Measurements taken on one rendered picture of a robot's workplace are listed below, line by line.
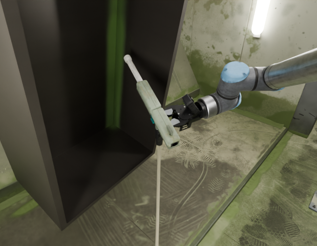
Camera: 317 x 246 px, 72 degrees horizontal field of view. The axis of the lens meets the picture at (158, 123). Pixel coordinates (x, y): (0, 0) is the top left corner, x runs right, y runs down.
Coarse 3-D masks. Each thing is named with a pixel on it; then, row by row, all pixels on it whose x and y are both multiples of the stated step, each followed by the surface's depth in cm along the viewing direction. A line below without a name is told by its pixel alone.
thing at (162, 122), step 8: (128, 56) 97; (128, 64) 96; (136, 72) 92; (136, 80) 91; (144, 80) 89; (136, 88) 91; (144, 88) 86; (144, 96) 84; (152, 96) 84; (152, 104) 81; (160, 104) 82; (152, 112) 80; (160, 112) 79; (160, 120) 78; (168, 120) 78; (160, 128) 76; (168, 128) 74; (160, 136) 88; (168, 136) 74; (176, 136) 74; (160, 144) 95; (168, 144) 74
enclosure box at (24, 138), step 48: (0, 0) 35; (48, 0) 74; (96, 0) 88; (144, 0) 88; (0, 48) 44; (48, 48) 82; (96, 48) 100; (144, 48) 99; (0, 96) 59; (48, 96) 93; (96, 96) 116; (48, 144) 59; (96, 144) 126; (144, 144) 130; (48, 192) 73; (96, 192) 103
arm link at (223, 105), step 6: (216, 96) 88; (240, 96) 90; (216, 102) 87; (222, 102) 88; (228, 102) 87; (234, 102) 89; (240, 102) 91; (222, 108) 88; (228, 108) 90; (216, 114) 90
